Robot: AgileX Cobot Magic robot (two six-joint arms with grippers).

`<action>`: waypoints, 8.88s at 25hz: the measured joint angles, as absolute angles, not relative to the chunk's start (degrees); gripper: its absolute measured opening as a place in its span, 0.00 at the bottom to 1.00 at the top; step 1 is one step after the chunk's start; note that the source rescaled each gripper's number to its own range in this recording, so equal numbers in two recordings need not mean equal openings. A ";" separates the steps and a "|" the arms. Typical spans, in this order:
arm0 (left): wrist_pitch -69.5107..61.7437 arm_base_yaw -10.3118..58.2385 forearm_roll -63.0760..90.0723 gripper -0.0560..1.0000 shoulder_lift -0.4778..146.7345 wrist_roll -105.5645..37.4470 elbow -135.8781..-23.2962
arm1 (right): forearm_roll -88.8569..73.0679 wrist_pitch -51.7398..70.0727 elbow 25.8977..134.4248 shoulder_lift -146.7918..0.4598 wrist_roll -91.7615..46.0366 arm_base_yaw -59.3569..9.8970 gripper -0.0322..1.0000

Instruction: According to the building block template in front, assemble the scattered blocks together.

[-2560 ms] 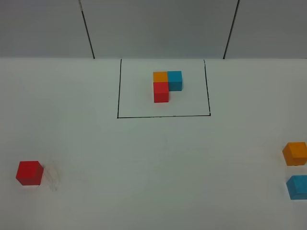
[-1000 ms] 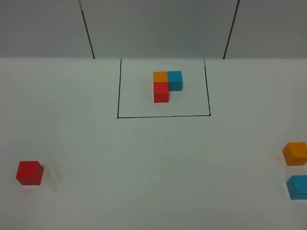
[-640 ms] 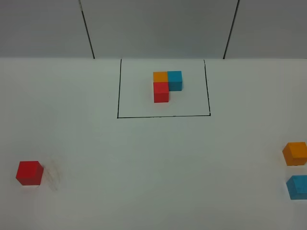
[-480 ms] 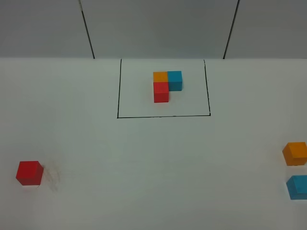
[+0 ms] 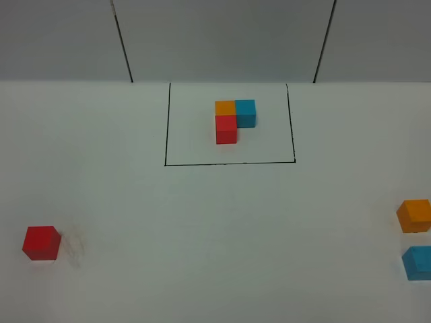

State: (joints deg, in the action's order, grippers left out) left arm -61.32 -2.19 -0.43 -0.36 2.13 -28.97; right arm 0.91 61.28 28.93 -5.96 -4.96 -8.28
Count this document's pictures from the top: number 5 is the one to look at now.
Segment template blue cube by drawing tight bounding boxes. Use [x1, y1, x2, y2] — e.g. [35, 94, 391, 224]
[235, 100, 257, 128]

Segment template orange cube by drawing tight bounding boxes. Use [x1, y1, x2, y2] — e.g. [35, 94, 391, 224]
[215, 100, 236, 116]

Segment template red cube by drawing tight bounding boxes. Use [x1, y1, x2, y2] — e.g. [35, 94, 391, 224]
[215, 115, 238, 145]

